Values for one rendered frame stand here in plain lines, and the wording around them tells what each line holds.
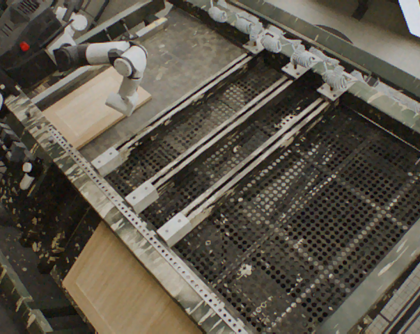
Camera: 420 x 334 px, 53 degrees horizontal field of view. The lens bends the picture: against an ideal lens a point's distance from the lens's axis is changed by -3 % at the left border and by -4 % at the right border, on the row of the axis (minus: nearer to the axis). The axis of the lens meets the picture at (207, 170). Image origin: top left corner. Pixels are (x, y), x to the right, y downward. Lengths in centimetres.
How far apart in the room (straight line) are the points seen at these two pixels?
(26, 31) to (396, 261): 169
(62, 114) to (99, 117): 22
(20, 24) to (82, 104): 66
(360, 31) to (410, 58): 96
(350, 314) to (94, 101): 163
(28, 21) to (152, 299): 129
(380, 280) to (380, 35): 603
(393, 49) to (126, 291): 597
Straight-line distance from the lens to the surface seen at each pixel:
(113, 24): 289
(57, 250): 243
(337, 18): 785
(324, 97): 214
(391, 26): 748
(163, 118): 213
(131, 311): 212
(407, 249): 179
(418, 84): 263
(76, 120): 237
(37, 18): 194
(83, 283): 232
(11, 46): 194
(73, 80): 259
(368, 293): 168
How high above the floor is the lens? 152
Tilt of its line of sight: 9 degrees down
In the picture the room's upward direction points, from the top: 34 degrees clockwise
